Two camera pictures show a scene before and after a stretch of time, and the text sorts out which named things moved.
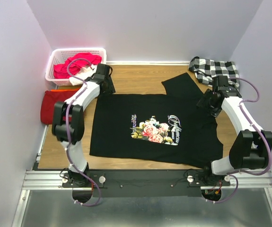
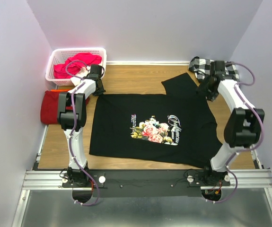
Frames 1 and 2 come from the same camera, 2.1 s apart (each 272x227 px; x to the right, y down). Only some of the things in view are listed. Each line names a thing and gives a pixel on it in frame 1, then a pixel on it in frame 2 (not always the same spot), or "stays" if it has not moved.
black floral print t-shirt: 172,126 stays
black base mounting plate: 145,183 stays
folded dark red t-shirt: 49,99 stays
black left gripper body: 108,85 -> 99,88
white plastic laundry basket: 59,56 stays
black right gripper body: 205,101 -> 206,88
